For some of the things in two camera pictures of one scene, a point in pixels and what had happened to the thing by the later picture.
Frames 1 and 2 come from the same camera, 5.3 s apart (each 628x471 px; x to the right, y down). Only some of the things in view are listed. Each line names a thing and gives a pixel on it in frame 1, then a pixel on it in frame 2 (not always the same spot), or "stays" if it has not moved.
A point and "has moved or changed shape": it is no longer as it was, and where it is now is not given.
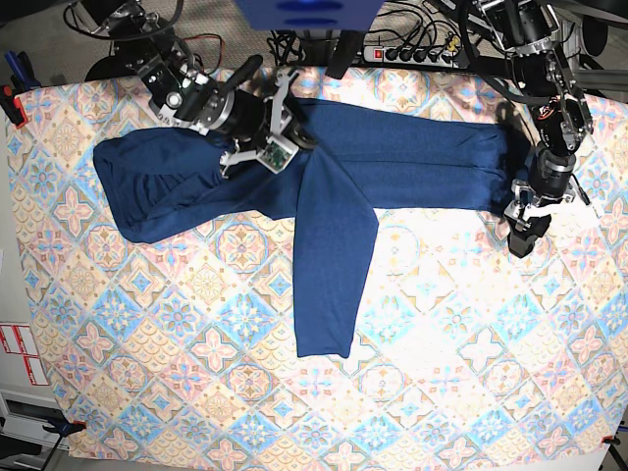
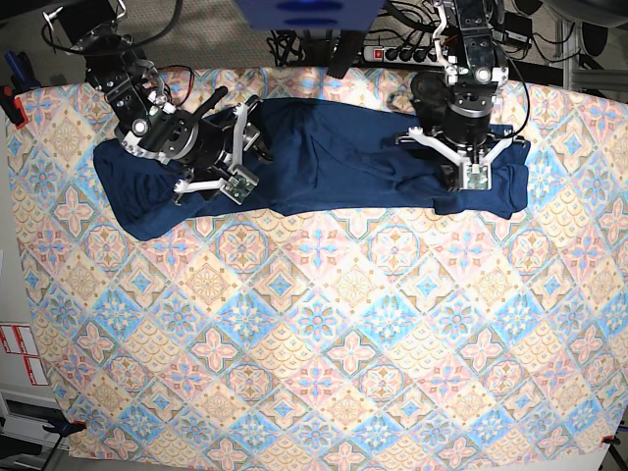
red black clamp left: x=13 y=106 stays
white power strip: x=443 y=58 stays
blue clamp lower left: x=63 y=427 stays
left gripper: x=250 y=126 -> x=204 y=174
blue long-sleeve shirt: x=356 y=160 has moved or changed shape
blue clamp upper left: x=24 y=76 stays
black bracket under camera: x=347 y=52 stays
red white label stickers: x=19 y=340 stays
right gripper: x=549 y=176 -> x=470 y=128
